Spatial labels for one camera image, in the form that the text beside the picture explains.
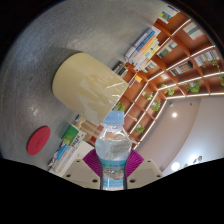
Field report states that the cream ceramic cup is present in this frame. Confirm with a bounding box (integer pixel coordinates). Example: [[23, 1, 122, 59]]
[[51, 52, 129, 127]]

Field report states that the green tissue pack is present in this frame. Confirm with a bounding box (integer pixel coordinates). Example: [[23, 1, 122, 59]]
[[61, 124, 80, 146]]

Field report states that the wooden shelf unit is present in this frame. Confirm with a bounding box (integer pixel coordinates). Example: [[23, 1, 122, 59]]
[[113, 4, 224, 151]]

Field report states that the flat round red coaster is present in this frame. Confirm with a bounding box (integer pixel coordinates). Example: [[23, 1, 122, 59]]
[[26, 125, 52, 157]]

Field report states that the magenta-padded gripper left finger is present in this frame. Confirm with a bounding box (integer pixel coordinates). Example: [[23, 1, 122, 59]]
[[63, 148, 102, 190]]

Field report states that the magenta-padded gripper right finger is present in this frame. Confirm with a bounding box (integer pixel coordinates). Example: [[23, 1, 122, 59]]
[[125, 149, 164, 190]]

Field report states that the stack of dark books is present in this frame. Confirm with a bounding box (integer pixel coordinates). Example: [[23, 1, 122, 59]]
[[112, 60, 130, 77]]

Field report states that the branched ceiling lamp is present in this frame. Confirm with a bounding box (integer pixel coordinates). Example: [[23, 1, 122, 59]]
[[169, 154, 205, 173]]

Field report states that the clear blue-capped water bottle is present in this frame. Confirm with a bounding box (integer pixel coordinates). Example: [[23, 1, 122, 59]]
[[94, 110, 133, 191]]

